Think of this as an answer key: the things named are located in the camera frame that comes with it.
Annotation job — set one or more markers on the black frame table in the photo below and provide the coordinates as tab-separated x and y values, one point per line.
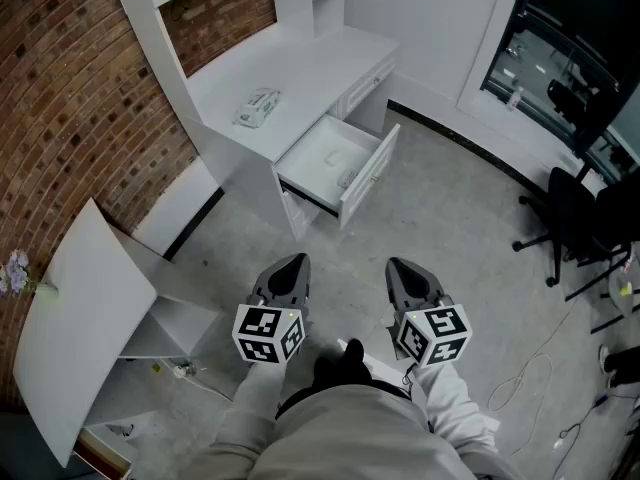
595	280

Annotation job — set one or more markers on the white drawer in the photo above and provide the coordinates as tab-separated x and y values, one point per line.
362	90
310	163

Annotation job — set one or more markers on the clear plastic bag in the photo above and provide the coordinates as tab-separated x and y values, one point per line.
625	293

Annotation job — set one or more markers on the small clear bottle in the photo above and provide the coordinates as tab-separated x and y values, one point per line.
514	99

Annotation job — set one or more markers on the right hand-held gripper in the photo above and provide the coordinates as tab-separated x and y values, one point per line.
435	335

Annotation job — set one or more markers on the black office chair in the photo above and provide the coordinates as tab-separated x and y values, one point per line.
570	208

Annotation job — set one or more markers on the white cabinet panel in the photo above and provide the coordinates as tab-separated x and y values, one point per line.
85	318

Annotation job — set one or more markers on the person's right forearm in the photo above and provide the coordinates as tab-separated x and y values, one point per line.
450	403

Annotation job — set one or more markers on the purple flowers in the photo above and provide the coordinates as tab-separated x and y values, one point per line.
15	270

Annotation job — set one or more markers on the small pale vase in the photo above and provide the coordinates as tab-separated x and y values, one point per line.
47	290

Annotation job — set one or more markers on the white green wet wipes pack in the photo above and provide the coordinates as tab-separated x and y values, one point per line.
257	105

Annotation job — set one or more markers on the small flat white packet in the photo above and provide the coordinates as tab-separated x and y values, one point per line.
332	158

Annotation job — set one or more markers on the white closed drawer front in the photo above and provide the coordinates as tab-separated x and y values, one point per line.
362	90

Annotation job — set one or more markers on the red edged box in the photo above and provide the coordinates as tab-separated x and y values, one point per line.
100	448

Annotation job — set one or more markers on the person's legs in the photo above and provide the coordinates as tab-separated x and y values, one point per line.
340	373

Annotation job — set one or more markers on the small white plug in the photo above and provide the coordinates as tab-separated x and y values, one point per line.
182	369

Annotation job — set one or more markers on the white open cabinet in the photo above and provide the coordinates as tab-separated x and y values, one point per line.
170	318

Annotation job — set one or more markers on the person's left forearm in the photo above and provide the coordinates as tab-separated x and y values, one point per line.
250	403

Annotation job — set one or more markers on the person's torso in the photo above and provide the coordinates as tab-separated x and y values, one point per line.
350	433

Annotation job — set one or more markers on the white desk with hutch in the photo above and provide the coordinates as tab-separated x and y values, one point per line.
300	68

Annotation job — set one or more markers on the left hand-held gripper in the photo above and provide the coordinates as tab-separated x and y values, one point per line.
260	325

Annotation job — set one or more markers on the dark framed window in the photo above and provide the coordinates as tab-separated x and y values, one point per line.
560	28

